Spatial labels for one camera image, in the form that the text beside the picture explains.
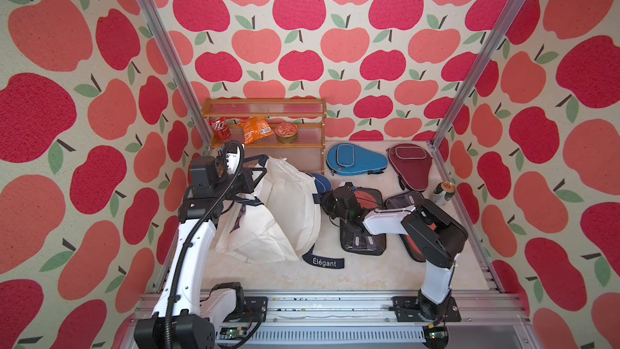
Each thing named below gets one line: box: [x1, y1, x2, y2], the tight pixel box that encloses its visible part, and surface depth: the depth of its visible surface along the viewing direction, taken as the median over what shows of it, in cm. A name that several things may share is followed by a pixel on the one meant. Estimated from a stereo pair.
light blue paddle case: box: [326, 142, 389, 177], surface depth 112 cm
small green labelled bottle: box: [432, 180, 456, 208], surface depth 93 cm
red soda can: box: [209, 116, 232, 142], surface depth 98 cm
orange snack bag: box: [237, 116, 275, 145], surface depth 103 cm
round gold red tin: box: [274, 121, 299, 144], surface depth 103 cm
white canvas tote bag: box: [216, 156, 345, 269], surface depth 80 cm
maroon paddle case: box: [387, 142, 433, 192], surface depth 111 cm
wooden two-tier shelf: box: [201, 96, 327, 176], surface depth 103 cm
